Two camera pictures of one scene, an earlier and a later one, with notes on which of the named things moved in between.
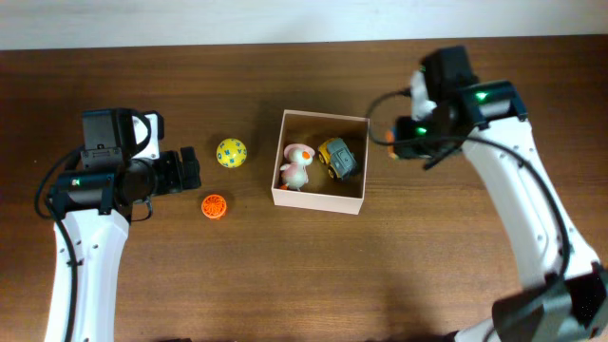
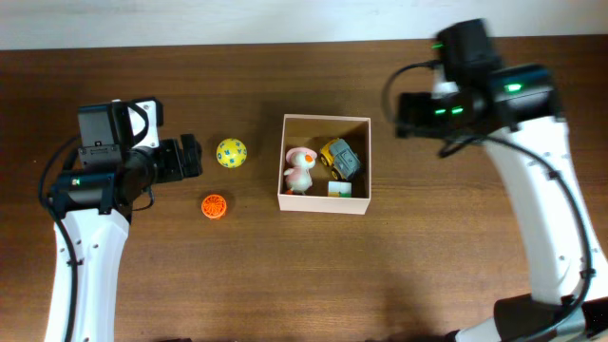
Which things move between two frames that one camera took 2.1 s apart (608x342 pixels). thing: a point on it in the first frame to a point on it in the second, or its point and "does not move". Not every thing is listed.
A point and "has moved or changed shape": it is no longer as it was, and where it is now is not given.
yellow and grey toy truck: x=339 y=160 does not move
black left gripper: x=180 y=179 to x=184 y=169
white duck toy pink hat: x=294 y=174 has moved or changed shape
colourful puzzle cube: x=389 y=137 to x=339 y=189
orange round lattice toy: x=214 y=206 does not move
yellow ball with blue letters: x=231 y=153 does not move
